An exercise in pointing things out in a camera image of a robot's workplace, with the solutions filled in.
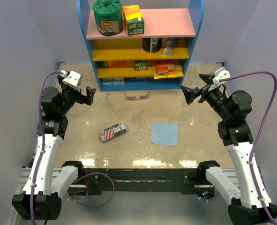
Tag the blue shelf unit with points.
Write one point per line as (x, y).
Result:
(182, 23)

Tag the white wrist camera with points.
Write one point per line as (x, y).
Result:
(72, 79)
(217, 75)

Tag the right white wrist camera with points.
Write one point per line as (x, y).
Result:
(217, 75)

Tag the orange box on shelf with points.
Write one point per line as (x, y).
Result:
(164, 66)

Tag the black labelled can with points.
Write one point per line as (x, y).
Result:
(152, 45)

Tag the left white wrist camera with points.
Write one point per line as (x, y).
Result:
(72, 79)

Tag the orange green sponge box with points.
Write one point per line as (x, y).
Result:
(134, 20)

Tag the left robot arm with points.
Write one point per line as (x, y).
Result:
(41, 197)

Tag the silver foil pouch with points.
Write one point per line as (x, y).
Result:
(169, 46)

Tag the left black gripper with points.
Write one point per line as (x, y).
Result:
(82, 99)

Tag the yellow snack bag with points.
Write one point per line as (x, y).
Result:
(178, 72)

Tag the small green box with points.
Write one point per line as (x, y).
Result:
(140, 65)

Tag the pink sunglasses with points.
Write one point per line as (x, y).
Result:
(136, 89)

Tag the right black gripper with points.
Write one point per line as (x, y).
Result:
(191, 93)

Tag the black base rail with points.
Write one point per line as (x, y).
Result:
(182, 180)

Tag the orange packet left shelf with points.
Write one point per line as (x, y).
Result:
(112, 63)

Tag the teal tissue packs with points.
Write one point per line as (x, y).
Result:
(113, 81)

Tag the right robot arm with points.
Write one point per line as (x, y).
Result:
(249, 203)

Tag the patterned sunglasses case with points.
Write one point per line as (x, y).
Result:
(112, 132)

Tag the green toilet paper pack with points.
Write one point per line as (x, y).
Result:
(108, 16)

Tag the light blue cleaning cloth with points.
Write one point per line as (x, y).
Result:
(164, 133)

